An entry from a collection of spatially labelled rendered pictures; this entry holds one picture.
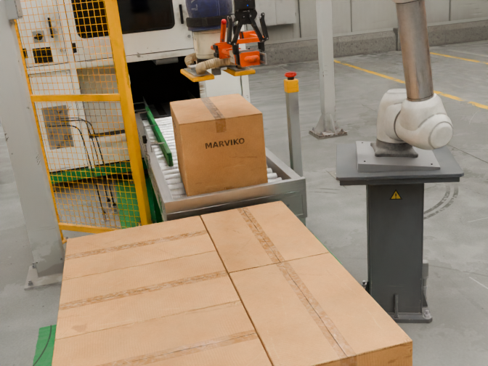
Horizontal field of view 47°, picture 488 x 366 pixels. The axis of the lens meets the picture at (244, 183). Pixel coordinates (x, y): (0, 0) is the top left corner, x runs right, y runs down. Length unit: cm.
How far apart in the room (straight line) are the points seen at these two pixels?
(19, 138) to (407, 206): 205
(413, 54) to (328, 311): 100
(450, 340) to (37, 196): 227
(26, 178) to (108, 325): 161
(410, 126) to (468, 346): 98
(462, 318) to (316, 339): 125
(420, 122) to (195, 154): 104
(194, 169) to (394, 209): 94
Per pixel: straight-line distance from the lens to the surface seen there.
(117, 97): 329
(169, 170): 328
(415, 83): 222
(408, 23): 216
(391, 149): 245
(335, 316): 177
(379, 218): 252
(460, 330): 272
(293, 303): 184
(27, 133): 325
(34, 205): 336
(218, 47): 238
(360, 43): 1208
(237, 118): 264
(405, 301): 272
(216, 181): 270
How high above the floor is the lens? 151
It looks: 19 degrees down
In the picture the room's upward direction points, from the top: 6 degrees counter-clockwise
